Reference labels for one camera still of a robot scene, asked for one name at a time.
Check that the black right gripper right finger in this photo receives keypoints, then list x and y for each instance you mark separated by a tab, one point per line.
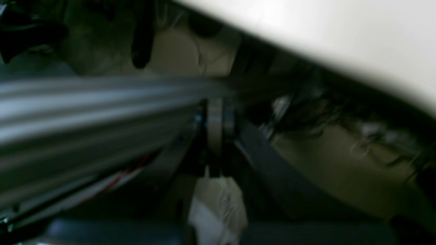
283	207

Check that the black round floor object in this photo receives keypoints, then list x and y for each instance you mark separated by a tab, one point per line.
203	26

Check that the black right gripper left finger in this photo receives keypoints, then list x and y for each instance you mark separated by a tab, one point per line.
144	211

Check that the navy white striped t-shirt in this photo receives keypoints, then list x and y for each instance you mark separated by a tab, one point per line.
53	132

